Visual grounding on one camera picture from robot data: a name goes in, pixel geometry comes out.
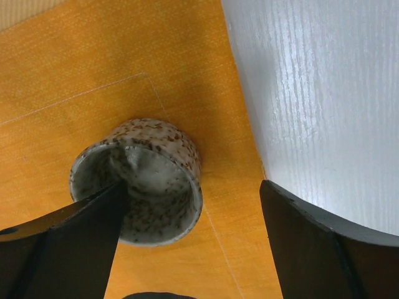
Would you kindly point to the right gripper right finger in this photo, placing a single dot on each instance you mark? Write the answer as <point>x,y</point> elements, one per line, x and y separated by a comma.
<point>318,254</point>

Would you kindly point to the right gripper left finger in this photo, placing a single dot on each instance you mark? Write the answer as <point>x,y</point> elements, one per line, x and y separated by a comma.
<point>67,253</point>

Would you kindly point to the small grey metal cup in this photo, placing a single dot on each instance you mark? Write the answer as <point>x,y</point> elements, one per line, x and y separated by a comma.
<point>162,169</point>

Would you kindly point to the orange cartoon mouse placemat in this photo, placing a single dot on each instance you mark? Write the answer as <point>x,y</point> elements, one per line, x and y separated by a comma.
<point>72,72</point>

